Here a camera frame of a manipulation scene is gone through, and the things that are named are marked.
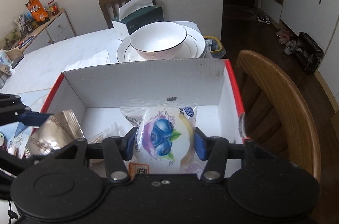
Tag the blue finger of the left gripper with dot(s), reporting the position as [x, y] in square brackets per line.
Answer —
[32, 119]

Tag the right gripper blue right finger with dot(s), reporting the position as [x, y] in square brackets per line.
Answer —
[213, 151]

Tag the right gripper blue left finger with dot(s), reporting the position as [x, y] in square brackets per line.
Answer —
[117, 151]

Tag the silver brown foil packet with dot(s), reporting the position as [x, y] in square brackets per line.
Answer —
[56, 132]

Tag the blueberry snack packet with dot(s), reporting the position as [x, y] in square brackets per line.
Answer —
[164, 142]

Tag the bag of cotton swabs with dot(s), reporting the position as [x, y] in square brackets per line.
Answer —
[111, 131]

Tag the red white cardboard box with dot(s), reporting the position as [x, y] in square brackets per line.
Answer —
[164, 100]

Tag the near light wooden chair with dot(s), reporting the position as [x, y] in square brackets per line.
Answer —
[277, 117]

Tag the white drawer sideboard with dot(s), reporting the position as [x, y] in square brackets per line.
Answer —
[57, 29]

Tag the white paper napkin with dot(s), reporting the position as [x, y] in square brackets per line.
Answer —
[101, 58]

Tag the yellow rimmed trash bin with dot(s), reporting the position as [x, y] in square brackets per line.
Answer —
[214, 47]

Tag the orange snack bag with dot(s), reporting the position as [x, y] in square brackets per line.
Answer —
[38, 12]

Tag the white gold-rimmed plate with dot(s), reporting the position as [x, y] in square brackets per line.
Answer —
[194, 47]

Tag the red lidded jar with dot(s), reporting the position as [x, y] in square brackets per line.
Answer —
[53, 7]

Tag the white ceramic bowl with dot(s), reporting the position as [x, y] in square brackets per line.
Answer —
[159, 40]

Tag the green white tissue box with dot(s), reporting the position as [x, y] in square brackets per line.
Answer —
[134, 15]

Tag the far dark wooden chair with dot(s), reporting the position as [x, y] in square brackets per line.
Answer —
[124, 4]

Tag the black wire rack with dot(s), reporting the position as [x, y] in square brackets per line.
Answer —
[308, 53]

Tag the white cabinet with black handles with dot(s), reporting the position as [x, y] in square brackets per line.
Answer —
[317, 18]

